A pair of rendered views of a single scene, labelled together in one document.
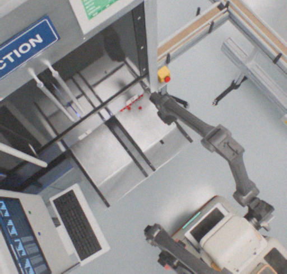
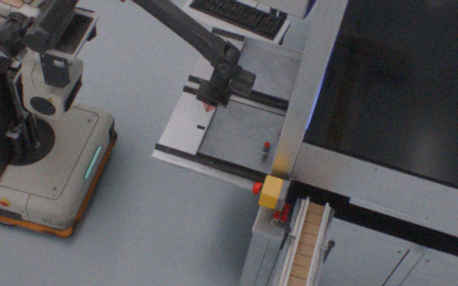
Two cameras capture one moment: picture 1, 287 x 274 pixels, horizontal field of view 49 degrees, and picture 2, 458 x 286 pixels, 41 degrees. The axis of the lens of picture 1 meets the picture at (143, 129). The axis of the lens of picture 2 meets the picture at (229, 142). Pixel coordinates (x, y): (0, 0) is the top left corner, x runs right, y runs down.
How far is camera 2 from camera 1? 1.70 m
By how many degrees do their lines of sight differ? 48
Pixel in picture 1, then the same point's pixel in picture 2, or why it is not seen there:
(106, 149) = (268, 83)
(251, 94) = not seen: outside the picture
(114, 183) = not seen: hidden behind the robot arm
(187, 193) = (119, 224)
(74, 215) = (247, 17)
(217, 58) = not seen: outside the picture
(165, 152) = (185, 117)
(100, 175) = (250, 54)
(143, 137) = (231, 119)
